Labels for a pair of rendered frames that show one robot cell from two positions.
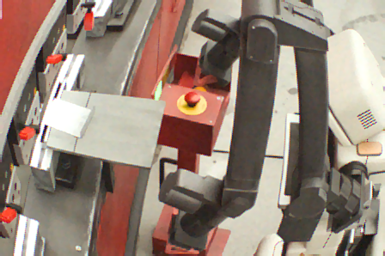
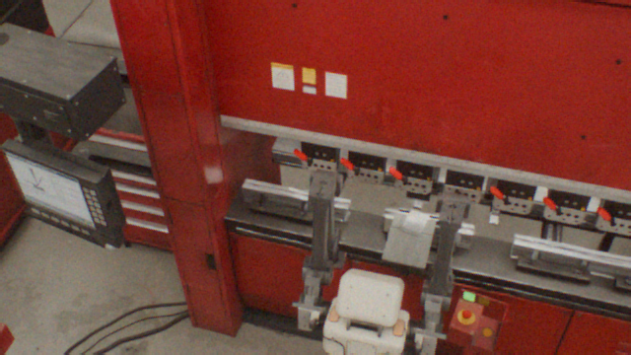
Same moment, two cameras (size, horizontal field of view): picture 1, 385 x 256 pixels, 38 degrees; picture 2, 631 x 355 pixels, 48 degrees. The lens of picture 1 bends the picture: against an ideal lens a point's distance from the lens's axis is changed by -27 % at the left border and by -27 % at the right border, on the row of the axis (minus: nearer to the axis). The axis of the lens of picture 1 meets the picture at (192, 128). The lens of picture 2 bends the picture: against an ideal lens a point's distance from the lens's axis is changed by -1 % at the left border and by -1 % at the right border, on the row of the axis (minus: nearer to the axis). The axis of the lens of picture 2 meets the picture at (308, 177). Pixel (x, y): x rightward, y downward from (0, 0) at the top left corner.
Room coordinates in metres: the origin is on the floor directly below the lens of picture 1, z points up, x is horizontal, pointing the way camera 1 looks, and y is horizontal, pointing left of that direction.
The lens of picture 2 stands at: (1.02, -1.75, 3.34)
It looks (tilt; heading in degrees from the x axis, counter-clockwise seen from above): 46 degrees down; 103
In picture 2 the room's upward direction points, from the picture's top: 2 degrees counter-clockwise
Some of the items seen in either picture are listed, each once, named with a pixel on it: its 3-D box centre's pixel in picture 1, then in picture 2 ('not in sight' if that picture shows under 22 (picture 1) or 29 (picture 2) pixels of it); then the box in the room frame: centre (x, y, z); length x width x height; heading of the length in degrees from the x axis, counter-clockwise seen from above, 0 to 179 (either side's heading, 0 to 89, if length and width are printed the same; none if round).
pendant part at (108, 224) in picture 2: not in sight; (70, 188); (-0.26, -0.13, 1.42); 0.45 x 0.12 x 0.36; 165
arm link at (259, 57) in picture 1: (254, 108); (326, 216); (0.71, -0.08, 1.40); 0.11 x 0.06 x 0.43; 176
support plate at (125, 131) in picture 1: (100, 125); (409, 240); (1.00, 0.20, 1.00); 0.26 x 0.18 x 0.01; 84
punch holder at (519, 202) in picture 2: not in sight; (515, 190); (1.39, 0.31, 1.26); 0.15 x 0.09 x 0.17; 174
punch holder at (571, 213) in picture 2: not in sight; (566, 200); (1.59, 0.29, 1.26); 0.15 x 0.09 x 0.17; 174
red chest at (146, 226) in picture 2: not in sight; (157, 173); (-0.44, 0.84, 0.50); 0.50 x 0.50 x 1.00; 84
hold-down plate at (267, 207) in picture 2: not in sight; (282, 212); (0.41, 0.35, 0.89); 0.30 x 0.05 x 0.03; 174
